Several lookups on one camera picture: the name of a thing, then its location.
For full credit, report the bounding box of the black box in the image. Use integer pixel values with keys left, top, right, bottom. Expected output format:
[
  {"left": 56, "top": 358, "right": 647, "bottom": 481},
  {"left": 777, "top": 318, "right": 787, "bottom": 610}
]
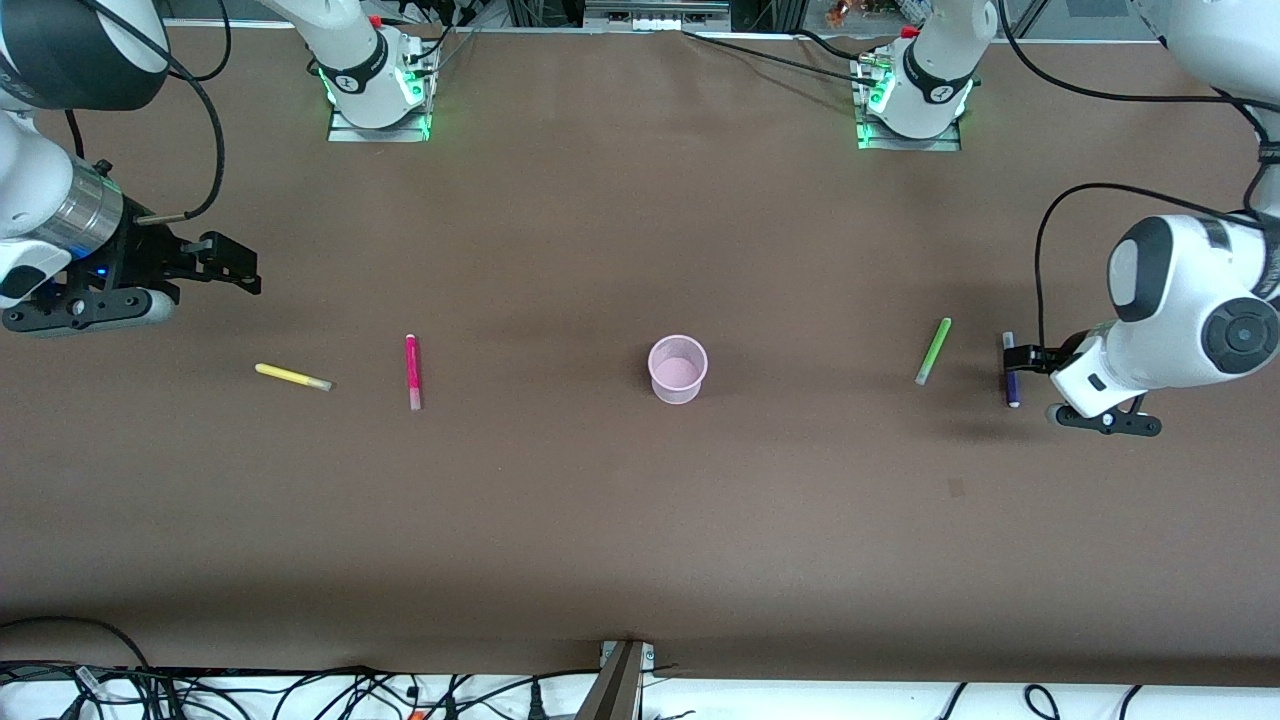
[{"left": 730, "top": 0, "right": 791, "bottom": 31}]

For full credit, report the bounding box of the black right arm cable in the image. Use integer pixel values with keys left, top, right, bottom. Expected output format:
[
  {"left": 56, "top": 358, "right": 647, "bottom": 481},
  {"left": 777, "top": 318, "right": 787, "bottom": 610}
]
[{"left": 65, "top": 0, "right": 229, "bottom": 223}]

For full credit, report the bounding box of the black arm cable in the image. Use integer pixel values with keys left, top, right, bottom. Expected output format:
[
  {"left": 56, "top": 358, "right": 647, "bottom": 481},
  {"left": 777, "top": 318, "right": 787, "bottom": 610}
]
[
  {"left": 65, "top": 0, "right": 229, "bottom": 223},
  {"left": 1000, "top": 0, "right": 1280, "bottom": 351}
]

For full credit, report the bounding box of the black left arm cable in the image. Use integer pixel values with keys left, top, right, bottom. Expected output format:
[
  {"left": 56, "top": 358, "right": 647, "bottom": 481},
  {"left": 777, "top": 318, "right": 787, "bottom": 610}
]
[{"left": 1000, "top": 0, "right": 1280, "bottom": 351}]

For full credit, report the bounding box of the yellow highlighter pen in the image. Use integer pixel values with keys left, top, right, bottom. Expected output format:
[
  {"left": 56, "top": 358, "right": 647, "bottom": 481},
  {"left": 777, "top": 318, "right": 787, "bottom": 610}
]
[{"left": 255, "top": 362, "right": 333, "bottom": 392}]

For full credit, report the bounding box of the metal table bracket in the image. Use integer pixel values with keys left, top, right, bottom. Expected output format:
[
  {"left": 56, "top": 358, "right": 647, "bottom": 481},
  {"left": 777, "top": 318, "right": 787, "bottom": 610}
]
[{"left": 598, "top": 640, "right": 656, "bottom": 720}]

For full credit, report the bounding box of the black cable bundle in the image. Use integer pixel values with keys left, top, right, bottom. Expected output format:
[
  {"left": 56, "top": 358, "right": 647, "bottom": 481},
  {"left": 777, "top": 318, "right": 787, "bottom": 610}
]
[{"left": 0, "top": 662, "right": 601, "bottom": 720}]

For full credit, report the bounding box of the black cable on table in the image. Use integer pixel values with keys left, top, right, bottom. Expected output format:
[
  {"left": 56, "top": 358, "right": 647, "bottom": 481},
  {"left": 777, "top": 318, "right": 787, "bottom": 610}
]
[{"left": 683, "top": 28, "right": 881, "bottom": 87}]

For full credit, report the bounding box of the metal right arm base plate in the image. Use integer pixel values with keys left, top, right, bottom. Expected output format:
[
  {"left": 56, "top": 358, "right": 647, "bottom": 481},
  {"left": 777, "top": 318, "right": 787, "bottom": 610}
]
[{"left": 328, "top": 98, "right": 433, "bottom": 143}]

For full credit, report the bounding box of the black looped floor cable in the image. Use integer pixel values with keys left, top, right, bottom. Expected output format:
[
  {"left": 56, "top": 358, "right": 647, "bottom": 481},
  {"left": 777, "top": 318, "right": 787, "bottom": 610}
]
[{"left": 0, "top": 616, "right": 151, "bottom": 673}]

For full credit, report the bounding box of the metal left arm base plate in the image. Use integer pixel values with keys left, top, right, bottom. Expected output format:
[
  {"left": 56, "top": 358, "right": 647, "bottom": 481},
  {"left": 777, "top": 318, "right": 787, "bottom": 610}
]
[{"left": 857, "top": 105, "right": 963, "bottom": 153}]

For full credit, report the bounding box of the grey electronics box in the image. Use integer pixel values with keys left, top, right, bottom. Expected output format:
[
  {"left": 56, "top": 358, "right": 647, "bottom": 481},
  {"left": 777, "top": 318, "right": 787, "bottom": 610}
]
[{"left": 585, "top": 0, "right": 731, "bottom": 31}]

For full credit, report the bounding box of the pink translucent pen holder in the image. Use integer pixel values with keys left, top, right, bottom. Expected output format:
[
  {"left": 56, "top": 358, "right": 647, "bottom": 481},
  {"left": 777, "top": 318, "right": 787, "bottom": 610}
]
[{"left": 647, "top": 334, "right": 710, "bottom": 405}]

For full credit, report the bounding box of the green highlighter pen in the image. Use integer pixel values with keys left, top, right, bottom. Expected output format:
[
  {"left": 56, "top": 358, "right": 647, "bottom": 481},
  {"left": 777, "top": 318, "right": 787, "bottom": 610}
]
[{"left": 915, "top": 317, "right": 953, "bottom": 387}]

